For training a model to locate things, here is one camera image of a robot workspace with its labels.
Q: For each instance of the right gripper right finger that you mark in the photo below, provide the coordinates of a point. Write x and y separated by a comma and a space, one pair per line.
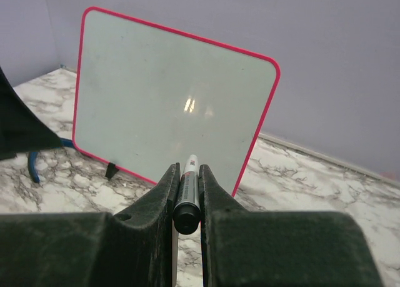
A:
279, 248

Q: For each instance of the aluminium table frame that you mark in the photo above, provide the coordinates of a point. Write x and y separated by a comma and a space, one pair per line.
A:
324, 157

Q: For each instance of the white whiteboard marker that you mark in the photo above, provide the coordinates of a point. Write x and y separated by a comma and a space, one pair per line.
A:
187, 212

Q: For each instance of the pink framed whiteboard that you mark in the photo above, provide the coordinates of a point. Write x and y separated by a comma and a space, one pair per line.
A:
148, 96

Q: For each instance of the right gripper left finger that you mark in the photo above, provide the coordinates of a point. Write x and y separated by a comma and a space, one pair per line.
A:
136, 247

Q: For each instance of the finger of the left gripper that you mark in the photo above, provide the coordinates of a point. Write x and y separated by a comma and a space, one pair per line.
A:
21, 131

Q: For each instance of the blue handled pliers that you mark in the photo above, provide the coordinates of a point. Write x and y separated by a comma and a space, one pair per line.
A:
31, 160

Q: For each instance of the left black whiteboard foot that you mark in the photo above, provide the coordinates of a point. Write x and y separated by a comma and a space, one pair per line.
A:
111, 171

